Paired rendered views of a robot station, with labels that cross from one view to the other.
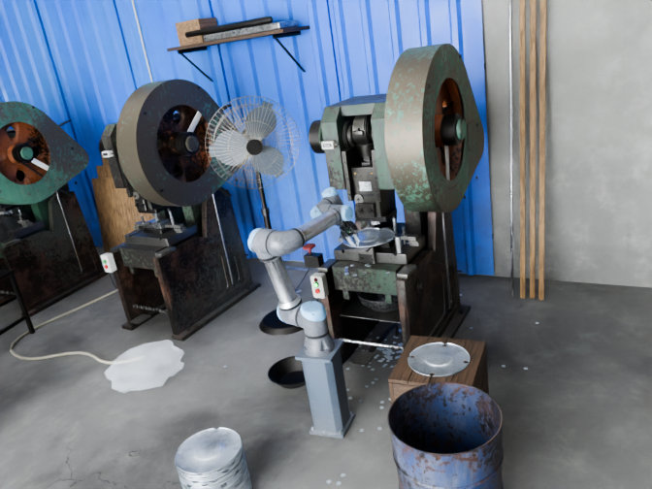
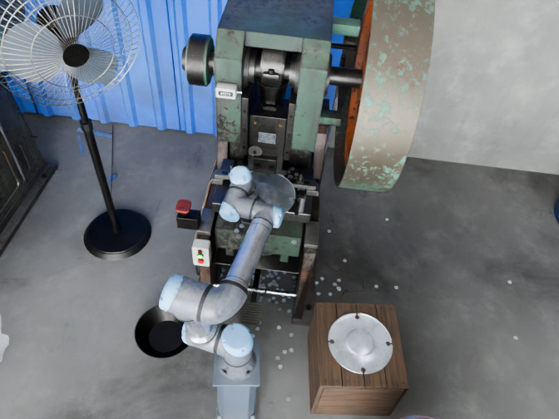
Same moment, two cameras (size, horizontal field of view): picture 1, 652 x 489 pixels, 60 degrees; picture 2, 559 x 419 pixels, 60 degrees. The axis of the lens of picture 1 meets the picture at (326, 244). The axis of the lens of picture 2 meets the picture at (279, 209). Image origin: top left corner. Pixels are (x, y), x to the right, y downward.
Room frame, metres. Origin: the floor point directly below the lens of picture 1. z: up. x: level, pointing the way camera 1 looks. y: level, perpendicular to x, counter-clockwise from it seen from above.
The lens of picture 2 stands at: (1.66, 0.44, 2.33)
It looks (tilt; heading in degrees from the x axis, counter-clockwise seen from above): 48 degrees down; 329
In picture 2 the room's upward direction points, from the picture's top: 6 degrees clockwise
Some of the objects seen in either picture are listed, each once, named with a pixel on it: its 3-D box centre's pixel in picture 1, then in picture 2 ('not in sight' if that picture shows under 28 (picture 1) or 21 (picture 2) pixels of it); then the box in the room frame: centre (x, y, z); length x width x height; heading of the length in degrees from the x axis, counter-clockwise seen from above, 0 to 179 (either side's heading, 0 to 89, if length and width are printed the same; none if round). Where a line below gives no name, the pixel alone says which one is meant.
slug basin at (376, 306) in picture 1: (385, 296); not in sight; (3.06, -0.30, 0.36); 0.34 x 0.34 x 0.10
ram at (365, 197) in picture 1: (369, 188); (268, 135); (3.02, -0.28, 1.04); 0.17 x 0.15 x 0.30; 148
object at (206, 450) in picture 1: (208, 449); not in sight; (2.05, 0.65, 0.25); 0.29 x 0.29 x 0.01
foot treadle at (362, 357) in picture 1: (380, 340); (257, 276); (2.95, -0.23, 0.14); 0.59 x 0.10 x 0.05; 148
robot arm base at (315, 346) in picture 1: (317, 339); (237, 357); (2.42, 0.11, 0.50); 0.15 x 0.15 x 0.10
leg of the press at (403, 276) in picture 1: (435, 276); (316, 206); (3.04, -0.61, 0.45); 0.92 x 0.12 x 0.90; 148
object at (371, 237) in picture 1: (368, 237); (262, 193); (2.95, -0.24, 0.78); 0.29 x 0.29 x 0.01
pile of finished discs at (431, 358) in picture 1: (439, 358); (360, 342); (2.32, -0.44, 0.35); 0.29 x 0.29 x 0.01
